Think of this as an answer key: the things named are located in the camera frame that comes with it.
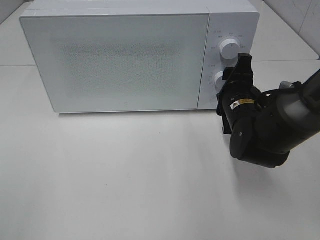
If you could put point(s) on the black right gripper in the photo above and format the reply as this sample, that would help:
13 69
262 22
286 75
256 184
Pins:
236 102

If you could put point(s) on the round white door button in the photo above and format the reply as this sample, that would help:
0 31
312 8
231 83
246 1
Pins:
214 102

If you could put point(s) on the white control knob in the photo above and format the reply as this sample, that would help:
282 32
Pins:
229 48
218 80

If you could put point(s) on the white microwave door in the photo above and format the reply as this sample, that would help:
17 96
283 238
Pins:
91 64

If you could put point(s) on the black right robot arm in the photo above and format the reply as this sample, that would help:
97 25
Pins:
265 126

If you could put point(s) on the white microwave oven body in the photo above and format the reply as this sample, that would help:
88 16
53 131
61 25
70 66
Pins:
226 18

